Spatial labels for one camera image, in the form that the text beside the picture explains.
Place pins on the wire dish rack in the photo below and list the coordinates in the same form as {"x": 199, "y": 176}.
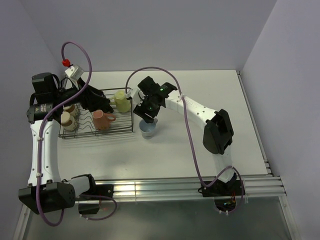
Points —
{"x": 124, "y": 123}

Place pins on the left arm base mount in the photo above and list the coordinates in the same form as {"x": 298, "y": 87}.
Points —
{"x": 87, "y": 190}

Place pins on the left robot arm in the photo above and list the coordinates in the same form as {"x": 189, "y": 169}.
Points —
{"x": 46, "y": 191}

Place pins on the cream and brown tumbler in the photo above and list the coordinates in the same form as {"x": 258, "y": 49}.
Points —
{"x": 71, "y": 109}

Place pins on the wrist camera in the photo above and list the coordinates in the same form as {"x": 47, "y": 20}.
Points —
{"x": 72, "y": 72}
{"x": 134, "y": 95}

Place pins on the aluminium mounting rail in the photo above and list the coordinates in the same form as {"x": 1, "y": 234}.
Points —
{"x": 179, "y": 189}

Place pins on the light blue mug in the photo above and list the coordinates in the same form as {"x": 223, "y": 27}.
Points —
{"x": 147, "y": 129}

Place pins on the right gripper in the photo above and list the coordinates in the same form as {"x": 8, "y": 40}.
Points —
{"x": 140, "y": 110}

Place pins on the pink patterned mug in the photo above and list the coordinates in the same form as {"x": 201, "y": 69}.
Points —
{"x": 101, "y": 120}

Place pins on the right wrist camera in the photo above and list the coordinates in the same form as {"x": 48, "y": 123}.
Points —
{"x": 134, "y": 95}

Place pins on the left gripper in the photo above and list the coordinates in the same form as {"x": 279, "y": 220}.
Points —
{"x": 91, "y": 99}

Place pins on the pale yellow mug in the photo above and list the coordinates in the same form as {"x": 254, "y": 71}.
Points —
{"x": 119, "y": 99}

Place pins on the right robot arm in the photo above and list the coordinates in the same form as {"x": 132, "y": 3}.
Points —
{"x": 217, "y": 129}

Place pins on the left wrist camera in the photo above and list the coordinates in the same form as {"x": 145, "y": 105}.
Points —
{"x": 72, "y": 72}

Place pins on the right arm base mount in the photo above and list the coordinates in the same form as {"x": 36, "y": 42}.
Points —
{"x": 232, "y": 188}

